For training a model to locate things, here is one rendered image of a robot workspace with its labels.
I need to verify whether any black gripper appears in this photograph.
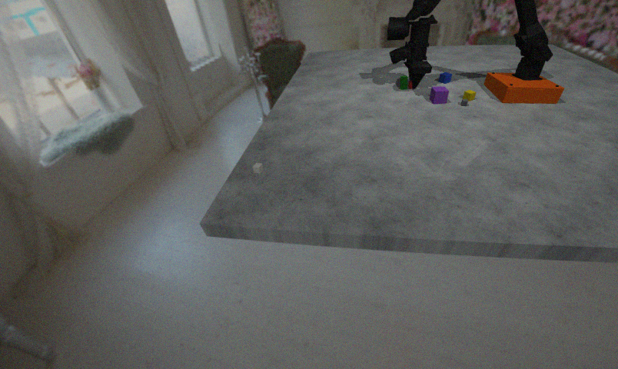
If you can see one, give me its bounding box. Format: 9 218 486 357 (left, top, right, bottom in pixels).
404 40 432 88

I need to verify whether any small yellow block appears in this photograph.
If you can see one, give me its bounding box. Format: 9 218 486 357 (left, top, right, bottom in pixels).
463 90 476 101

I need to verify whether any purple block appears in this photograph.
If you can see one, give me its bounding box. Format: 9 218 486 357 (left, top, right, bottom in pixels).
429 86 449 104

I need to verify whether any blue block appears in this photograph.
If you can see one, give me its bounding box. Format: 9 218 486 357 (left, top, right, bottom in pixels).
439 72 452 84

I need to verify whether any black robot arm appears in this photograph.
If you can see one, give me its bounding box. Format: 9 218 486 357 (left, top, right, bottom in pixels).
387 0 553 81

